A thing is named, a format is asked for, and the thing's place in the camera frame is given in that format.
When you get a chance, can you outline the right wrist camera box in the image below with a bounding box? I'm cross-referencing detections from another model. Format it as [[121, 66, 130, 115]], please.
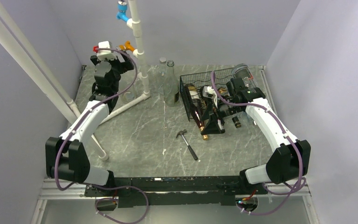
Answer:
[[202, 85, 218, 107]]

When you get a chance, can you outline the orange pipe nozzle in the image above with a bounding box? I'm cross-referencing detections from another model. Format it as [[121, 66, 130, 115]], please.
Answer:
[[117, 41, 135, 52]]

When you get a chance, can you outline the clear bottle dark label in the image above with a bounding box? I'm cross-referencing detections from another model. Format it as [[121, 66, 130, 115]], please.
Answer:
[[231, 63, 257, 88]]

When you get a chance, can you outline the white pvc pipe frame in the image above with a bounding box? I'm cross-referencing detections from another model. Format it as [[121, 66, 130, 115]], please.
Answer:
[[0, 0, 151, 161]]

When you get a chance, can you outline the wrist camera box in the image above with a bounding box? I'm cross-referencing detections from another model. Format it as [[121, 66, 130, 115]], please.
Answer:
[[202, 85, 218, 107], [93, 41, 117, 61]]

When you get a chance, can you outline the black wire wine rack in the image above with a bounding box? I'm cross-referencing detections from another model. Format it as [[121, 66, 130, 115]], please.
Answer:
[[179, 68, 262, 123]]

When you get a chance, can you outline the round clear glass bottle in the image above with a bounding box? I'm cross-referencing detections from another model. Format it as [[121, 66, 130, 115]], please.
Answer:
[[156, 57, 167, 94]]

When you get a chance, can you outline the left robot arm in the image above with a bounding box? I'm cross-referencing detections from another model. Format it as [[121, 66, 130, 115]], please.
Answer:
[[45, 55, 137, 196]]

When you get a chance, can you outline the small grey hammer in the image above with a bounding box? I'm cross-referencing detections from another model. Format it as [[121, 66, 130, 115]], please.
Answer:
[[176, 129, 199, 161]]

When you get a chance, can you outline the red wine bottle gold cap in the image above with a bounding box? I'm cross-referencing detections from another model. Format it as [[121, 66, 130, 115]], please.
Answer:
[[185, 84, 204, 132]]

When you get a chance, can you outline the clear bottle white label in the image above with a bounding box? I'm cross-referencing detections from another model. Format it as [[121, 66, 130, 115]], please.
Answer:
[[119, 77, 142, 104]]

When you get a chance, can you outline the clear frosted wine bottle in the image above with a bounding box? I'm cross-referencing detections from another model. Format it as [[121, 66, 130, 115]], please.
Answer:
[[163, 60, 179, 107]]

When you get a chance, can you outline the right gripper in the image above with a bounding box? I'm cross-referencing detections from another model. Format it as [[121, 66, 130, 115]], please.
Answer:
[[200, 98, 243, 135]]

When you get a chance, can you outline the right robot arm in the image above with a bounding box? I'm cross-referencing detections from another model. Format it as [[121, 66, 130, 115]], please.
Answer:
[[199, 78, 311, 194]]

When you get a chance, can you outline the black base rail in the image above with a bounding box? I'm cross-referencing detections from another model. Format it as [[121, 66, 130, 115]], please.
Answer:
[[84, 175, 267, 208]]

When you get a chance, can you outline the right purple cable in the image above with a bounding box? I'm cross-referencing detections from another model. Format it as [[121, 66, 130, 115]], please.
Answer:
[[210, 71, 307, 217]]

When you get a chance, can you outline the blue pipe nozzle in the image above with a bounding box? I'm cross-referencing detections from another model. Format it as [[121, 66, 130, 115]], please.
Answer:
[[116, 0, 129, 22]]

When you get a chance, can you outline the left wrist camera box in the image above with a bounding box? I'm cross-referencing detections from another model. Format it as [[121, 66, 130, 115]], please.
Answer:
[[93, 41, 117, 61]]

